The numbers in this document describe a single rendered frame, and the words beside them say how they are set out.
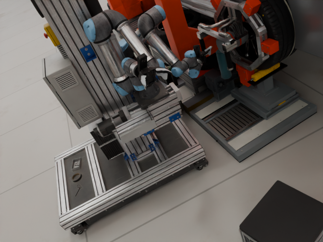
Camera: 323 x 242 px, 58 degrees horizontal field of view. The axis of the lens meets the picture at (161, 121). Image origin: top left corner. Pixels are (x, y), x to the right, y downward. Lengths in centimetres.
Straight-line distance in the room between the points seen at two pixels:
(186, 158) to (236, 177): 42
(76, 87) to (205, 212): 130
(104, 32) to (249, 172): 151
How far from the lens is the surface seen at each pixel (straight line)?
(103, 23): 177
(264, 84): 270
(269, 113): 267
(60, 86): 205
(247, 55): 257
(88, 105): 214
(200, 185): 245
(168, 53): 203
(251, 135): 260
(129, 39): 176
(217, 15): 249
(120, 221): 253
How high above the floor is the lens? 195
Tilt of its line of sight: 38 degrees down
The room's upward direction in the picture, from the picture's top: 24 degrees counter-clockwise
